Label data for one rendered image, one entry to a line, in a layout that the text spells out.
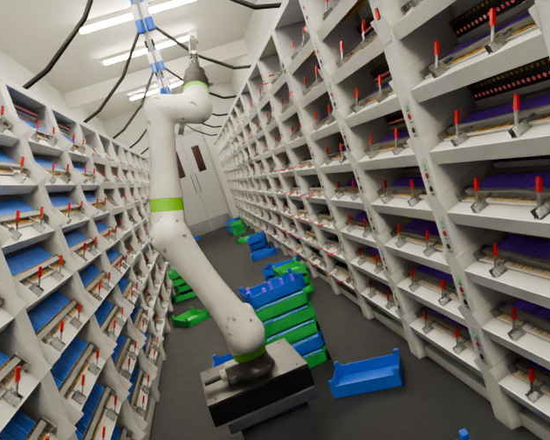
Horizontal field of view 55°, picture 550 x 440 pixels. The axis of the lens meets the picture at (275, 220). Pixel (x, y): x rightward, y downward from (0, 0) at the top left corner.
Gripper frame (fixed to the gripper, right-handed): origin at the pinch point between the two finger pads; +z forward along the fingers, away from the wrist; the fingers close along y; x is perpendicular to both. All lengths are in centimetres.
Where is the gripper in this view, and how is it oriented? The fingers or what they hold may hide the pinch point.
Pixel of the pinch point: (192, 42)
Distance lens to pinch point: 217.3
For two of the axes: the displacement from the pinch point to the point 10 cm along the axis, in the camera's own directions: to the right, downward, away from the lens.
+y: 1.0, -5.4, -8.4
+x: -9.9, 0.5, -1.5
